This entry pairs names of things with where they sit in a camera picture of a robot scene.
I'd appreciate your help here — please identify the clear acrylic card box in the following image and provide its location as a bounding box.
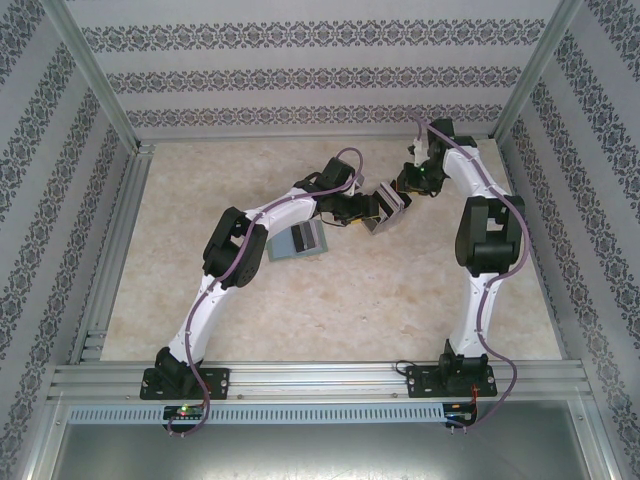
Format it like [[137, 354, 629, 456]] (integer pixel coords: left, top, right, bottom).
[[363, 182, 415, 236]]

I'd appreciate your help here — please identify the grey metal sheet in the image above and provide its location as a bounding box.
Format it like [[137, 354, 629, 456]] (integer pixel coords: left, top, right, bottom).
[[29, 399, 626, 480]]

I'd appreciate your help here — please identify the left controller board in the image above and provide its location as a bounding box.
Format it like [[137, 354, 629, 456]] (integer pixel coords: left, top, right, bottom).
[[163, 404, 206, 421]]

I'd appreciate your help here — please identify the aluminium frame post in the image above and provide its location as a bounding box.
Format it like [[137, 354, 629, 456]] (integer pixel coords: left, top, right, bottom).
[[47, 0, 144, 151], [492, 0, 589, 144]]

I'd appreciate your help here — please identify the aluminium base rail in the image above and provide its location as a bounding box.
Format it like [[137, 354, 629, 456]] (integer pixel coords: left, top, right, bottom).
[[47, 360, 595, 401]]

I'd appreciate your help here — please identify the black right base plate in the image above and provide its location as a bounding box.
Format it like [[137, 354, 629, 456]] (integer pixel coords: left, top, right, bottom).
[[405, 364, 497, 400]]

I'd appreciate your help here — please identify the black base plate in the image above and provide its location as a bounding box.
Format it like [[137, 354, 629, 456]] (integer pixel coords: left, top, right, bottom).
[[141, 367, 232, 402], [405, 364, 497, 400]]

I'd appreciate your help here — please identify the slotted grey cable duct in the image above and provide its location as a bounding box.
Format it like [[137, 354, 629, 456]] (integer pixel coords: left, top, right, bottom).
[[66, 402, 447, 425]]

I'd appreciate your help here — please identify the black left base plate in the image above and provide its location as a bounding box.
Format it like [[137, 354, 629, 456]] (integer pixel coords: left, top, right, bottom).
[[141, 367, 232, 402]]

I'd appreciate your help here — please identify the aluminium side rail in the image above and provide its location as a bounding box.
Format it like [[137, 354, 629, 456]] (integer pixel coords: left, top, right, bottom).
[[69, 142, 157, 366]]

